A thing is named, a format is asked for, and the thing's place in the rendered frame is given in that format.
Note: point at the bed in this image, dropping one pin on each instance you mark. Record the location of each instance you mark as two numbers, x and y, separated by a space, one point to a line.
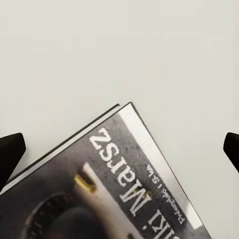
63 63

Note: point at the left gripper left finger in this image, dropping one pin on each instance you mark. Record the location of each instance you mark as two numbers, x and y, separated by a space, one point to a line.
12 149

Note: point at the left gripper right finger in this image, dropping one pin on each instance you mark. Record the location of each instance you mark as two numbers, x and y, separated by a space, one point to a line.
231 148

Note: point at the hardback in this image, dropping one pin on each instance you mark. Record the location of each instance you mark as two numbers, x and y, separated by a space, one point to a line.
109 180

